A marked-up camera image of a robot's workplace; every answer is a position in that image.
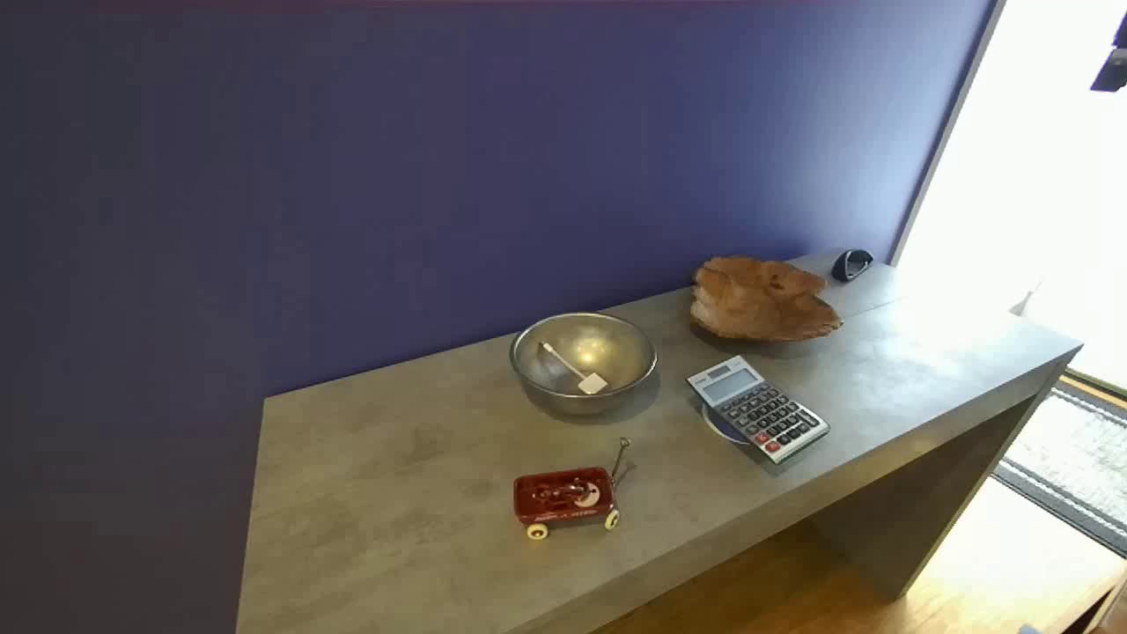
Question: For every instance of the white lightning AV adapter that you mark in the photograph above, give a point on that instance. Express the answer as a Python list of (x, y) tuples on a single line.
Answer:
[(592, 382)]

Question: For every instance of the round metal bowl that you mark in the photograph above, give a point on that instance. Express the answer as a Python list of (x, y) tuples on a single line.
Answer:
[(617, 339)]

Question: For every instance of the brown wooden bowl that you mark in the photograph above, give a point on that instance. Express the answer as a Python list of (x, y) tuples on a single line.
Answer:
[(763, 302)]

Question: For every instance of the red toy wagon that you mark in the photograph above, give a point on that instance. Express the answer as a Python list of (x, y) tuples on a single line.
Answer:
[(563, 495)]

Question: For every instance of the blue round disc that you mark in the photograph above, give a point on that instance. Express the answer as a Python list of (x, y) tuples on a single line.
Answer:
[(715, 424)]

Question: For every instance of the grey desk calculator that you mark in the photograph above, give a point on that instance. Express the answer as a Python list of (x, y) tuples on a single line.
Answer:
[(763, 410)]

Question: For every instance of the grey concrete table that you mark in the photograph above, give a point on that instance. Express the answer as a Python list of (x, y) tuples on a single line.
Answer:
[(387, 495)]

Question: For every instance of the small black curved object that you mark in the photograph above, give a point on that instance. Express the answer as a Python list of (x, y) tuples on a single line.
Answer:
[(848, 263)]

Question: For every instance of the grey floor mat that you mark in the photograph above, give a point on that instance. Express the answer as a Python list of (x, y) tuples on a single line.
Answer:
[(1075, 459)]

